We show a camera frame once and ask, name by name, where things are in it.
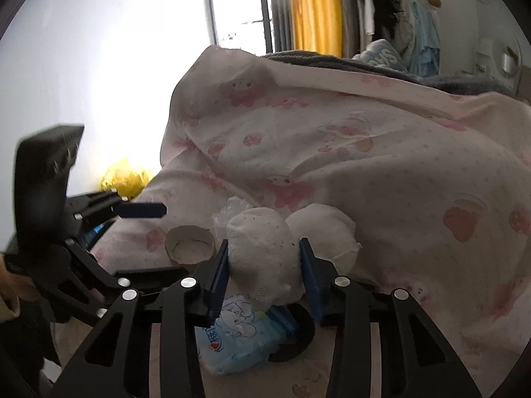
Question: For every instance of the blue tissue packet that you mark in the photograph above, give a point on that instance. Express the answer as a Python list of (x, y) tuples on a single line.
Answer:
[(244, 340)]

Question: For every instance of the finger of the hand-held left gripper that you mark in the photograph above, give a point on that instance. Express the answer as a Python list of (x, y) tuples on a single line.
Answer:
[(97, 275), (145, 210)]

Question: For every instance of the cardboard paper roll tube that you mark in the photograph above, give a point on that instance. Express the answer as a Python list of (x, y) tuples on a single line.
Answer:
[(188, 244)]

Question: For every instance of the yellow curtain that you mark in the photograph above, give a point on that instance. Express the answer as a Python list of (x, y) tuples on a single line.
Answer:
[(315, 8)]

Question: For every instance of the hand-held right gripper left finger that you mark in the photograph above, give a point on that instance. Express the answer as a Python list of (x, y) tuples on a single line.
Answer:
[(218, 284)]

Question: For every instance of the black hanging garment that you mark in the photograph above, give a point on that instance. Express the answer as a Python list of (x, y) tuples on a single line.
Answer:
[(381, 0)]

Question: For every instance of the clear crumpled plastic wrapper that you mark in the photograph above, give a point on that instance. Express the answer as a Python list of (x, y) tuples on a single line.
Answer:
[(230, 213)]

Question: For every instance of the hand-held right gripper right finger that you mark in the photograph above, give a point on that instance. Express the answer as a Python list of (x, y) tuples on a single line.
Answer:
[(311, 284)]

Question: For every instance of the yellow plastic bag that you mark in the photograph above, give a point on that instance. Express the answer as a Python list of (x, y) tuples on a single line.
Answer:
[(124, 178)]

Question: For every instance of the white sock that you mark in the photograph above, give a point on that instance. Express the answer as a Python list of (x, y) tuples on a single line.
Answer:
[(327, 232), (261, 248)]

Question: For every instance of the grey curtain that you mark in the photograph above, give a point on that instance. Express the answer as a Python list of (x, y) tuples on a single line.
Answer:
[(282, 8)]

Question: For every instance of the blue lettered towel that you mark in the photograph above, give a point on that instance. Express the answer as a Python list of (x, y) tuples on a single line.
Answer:
[(381, 56)]

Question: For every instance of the pink printed white blanket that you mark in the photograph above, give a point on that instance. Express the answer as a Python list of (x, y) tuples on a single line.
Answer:
[(352, 153)]

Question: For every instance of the white hanging garment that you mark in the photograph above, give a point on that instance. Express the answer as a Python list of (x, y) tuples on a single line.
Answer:
[(367, 16)]

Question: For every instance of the grey fleece blanket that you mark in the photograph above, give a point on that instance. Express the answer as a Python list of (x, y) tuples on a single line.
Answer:
[(373, 68)]

